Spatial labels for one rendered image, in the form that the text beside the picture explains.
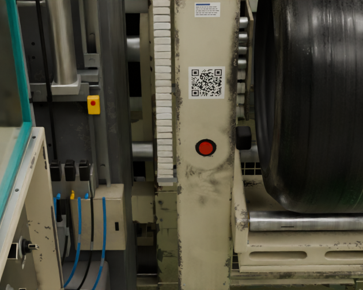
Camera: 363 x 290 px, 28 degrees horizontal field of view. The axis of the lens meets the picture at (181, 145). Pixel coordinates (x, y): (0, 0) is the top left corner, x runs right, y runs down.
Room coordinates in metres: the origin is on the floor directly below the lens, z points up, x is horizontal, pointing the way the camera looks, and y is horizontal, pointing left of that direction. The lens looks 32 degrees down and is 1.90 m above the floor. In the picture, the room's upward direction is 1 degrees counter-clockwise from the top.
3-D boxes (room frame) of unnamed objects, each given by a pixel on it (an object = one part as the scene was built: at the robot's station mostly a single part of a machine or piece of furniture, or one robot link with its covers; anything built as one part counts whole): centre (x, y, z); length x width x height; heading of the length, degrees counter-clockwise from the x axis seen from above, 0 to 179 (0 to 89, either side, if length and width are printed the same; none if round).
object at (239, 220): (1.43, -0.13, 0.90); 0.40 x 0.03 x 0.10; 0
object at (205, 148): (1.34, -0.05, 1.06); 0.03 x 0.02 x 0.03; 90
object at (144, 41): (2.25, 0.10, 0.61); 0.33 x 0.06 x 0.86; 0
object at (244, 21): (1.81, -0.09, 1.05); 0.20 x 0.15 x 0.30; 90
